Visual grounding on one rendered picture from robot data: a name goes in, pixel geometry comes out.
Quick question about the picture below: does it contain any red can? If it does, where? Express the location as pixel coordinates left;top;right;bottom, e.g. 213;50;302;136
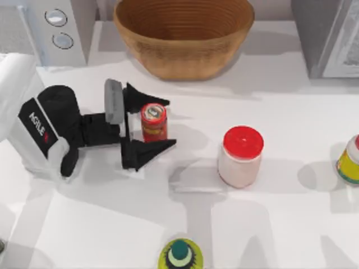
140;103;168;144

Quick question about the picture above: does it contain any pale grey rounded box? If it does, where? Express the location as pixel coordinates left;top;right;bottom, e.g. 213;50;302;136
104;78;125;125

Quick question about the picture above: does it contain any brown woven basket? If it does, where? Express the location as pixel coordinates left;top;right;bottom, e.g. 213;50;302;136
113;0;256;82

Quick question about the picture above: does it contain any pale microwave oven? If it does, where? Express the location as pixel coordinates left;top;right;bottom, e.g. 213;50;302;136
0;0;98;67

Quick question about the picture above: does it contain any round microwave knob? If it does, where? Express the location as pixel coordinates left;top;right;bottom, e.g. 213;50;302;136
52;31;75;50
44;8;68;27

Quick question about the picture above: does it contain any red-lidded white jar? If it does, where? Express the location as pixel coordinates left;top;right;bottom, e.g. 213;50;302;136
218;126;265;189

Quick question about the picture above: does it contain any grey cabinet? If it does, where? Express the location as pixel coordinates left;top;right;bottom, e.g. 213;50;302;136
291;0;359;80

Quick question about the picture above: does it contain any yellow bottle with white cap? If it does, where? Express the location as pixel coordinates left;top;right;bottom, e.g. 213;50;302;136
335;134;359;186

